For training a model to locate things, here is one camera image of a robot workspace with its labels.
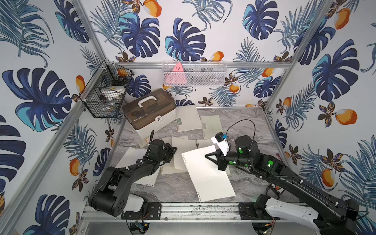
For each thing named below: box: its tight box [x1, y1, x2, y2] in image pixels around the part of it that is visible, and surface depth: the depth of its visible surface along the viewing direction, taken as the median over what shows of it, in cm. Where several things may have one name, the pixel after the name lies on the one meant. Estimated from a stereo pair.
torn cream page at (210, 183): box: [181, 145, 236, 203], surface depth 67 cm
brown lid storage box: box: [122, 88, 177, 140], surface depth 98 cm
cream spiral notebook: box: [175, 104, 203, 132], surface depth 115 cm
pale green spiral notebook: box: [200, 115, 224, 140], surface depth 116 cm
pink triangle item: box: [165, 62, 188, 85], surface depth 91 cm
